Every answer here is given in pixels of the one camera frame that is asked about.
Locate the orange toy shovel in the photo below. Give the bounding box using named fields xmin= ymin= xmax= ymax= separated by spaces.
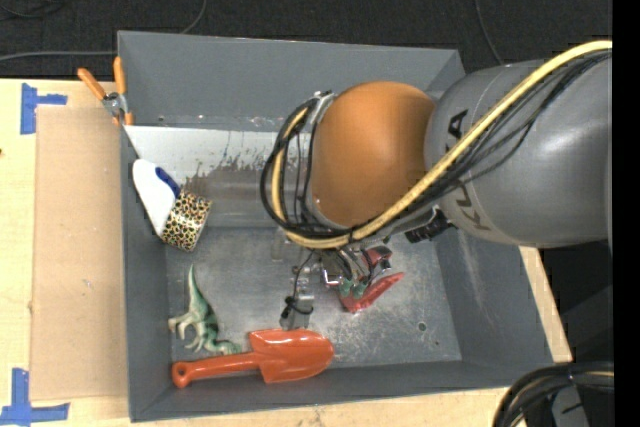
xmin=171 ymin=328 xmax=335 ymax=390

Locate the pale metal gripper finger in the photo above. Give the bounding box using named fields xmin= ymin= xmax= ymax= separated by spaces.
xmin=271 ymin=233 xmax=321 ymax=277
xmin=279 ymin=264 xmax=321 ymax=332

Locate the black cylinder on white bracket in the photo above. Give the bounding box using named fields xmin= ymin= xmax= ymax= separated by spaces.
xmin=403 ymin=209 xmax=454 ymax=245

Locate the brown cardboard board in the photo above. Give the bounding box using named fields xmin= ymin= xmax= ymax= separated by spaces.
xmin=28 ymin=104 xmax=132 ymax=402

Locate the white and blue plastic bottle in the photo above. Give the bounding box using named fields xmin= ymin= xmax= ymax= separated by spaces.
xmin=131 ymin=158 xmax=182 ymax=237

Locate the grey metal bin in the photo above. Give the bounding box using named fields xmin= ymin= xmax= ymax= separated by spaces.
xmin=116 ymin=30 xmax=556 ymax=422

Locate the leopard print tape roll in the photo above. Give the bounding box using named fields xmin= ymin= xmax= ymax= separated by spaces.
xmin=159 ymin=188 xmax=214 ymax=253

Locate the green toy dinosaur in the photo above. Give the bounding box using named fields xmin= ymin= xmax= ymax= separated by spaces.
xmin=167 ymin=263 xmax=245 ymax=357

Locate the red plastic tool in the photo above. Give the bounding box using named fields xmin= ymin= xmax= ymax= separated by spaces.
xmin=337 ymin=248 xmax=406 ymax=314

